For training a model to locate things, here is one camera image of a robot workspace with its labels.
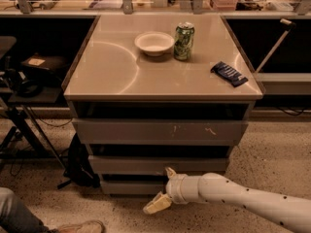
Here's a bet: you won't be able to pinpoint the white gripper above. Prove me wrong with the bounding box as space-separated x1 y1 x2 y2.
143 167 187 215

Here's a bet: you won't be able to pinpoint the grey bottom drawer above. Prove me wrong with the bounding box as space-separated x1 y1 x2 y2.
100 181 165 195

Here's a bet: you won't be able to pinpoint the grey top drawer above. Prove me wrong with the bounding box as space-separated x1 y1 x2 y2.
73 118 248 146

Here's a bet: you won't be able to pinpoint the grey drawer cabinet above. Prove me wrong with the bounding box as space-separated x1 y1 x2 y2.
64 14 262 183

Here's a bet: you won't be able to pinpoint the tan shoe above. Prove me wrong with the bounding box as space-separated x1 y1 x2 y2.
52 220 105 233

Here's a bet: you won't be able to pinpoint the black backpack on floor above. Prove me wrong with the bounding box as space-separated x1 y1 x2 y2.
57 134 100 189

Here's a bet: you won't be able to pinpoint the dark blue snack bag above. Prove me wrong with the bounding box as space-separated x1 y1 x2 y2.
211 61 248 87

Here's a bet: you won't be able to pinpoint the white paper bowl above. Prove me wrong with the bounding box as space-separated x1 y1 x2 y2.
134 32 174 56

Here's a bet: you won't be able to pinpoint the person leg in jeans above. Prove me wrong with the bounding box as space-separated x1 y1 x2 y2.
0 187 50 233

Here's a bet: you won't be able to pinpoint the green soda can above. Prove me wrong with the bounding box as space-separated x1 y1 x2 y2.
174 22 194 61

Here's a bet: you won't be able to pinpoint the black bag with label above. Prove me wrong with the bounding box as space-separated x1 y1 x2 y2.
20 54 70 78

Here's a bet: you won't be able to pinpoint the black headphones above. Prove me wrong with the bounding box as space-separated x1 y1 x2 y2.
3 56 43 98

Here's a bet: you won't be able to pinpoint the black desk stand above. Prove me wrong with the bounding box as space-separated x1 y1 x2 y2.
0 34 68 177

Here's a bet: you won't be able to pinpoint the white stick with cork tip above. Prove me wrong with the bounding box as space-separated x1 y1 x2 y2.
256 18 295 73

